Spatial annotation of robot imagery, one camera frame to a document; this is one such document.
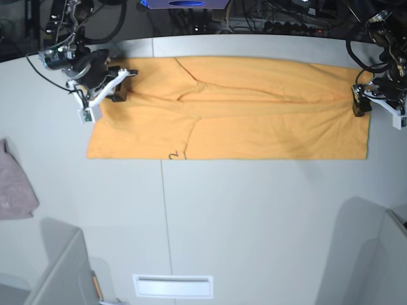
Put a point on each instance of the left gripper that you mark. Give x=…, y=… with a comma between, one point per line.
x=362, y=105

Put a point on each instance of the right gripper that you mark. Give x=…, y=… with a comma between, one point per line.
x=89, y=69

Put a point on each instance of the yellow T-shirt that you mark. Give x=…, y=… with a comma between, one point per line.
x=232, y=108

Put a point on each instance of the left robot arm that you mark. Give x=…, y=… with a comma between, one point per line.
x=386, y=31

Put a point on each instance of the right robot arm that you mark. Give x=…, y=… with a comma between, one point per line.
x=66, y=49

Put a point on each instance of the blue-ringed device at back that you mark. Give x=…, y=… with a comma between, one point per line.
x=198, y=4

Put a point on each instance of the black power strip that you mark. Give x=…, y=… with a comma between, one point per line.
x=289, y=28

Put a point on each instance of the folded pink cloth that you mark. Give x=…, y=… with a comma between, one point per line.
x=18, y=200

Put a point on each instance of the orange pencil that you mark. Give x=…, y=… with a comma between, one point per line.
x=97, y=288

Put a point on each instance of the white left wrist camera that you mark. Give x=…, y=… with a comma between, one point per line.
x=392, y=100

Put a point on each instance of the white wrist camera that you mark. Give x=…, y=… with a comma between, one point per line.
x=92, y=105
x=392, y=100

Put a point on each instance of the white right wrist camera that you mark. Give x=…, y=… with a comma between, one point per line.
x=92, y=105

